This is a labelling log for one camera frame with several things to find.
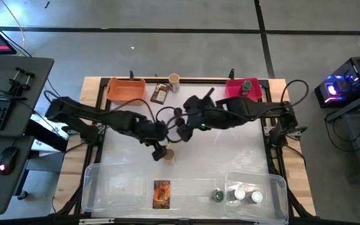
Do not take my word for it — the black computer with RGB lights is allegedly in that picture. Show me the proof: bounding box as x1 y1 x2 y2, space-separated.
314 56 360 109

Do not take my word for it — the brown spice packet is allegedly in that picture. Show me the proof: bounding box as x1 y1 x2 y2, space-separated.
150 82 171 106

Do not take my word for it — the black clamp stand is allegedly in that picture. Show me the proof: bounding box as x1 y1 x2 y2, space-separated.
1 66 37 98

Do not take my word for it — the clear plastic storage bin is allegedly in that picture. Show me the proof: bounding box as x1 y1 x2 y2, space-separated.
79 164 146 214
224 171 289 221

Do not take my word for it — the black computer mouse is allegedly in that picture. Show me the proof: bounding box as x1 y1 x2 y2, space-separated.
0 146 20 176

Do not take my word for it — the tan cup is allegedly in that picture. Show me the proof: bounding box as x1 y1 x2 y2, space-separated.
167 73 181 94

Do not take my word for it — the orange taco mix packet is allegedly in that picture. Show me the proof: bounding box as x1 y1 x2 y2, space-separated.
152 179 171 209

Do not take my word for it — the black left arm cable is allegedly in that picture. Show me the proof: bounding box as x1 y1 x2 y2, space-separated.
107 98 186 145

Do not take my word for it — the pink plastic bin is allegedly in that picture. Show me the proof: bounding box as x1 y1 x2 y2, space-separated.
225 77 264 103

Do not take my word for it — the green lid herb jar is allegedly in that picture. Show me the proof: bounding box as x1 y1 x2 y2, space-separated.
239 79 253 98
210 189 225 203

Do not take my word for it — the white lid spice jar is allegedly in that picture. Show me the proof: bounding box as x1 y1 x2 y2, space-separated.
246 189 264 206
229 187 246 203

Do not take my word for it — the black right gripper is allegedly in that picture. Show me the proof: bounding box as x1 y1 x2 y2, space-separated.
176 95 223 143

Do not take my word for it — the silver metal bracket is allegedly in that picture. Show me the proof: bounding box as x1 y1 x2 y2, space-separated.
79 218 115 225

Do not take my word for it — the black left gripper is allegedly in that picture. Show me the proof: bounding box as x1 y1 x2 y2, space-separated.
131 115 170 163

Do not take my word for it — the orange plastic bin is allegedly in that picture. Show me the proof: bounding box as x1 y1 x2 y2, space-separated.
106 77 147 106

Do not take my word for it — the tan lid spice jar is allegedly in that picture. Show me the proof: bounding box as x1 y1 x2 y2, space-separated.
162 148 176 166

